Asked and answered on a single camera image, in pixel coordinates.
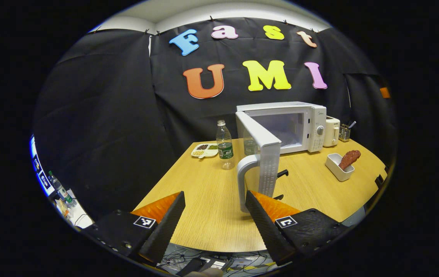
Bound black backdrop cloth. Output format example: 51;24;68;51
33;17;397;222

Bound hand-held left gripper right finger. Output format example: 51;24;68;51
245;190;350;267

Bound wire utensil holder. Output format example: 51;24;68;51
338;123;351;142

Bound white toaster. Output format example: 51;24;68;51
323;116;340;147

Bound small green label bottle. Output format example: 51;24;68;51
48;171;75;205

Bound bundle of floor cables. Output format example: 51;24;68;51
158;244;278;277

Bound reddish brown meat piece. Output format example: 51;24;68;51
338;150;361;171

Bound green label water bottle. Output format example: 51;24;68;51
216;120;235;170

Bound white side table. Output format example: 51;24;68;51
56;189;94;230

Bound white rectangular food tray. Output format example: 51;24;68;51
325;153;355;182

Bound white microwave oven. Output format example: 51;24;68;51
236;102;327;213

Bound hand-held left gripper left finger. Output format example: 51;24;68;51
82;191;186;267

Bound black power strip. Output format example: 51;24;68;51
176;257;236;277

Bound white divided bean plate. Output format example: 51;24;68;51
191;143;219;159

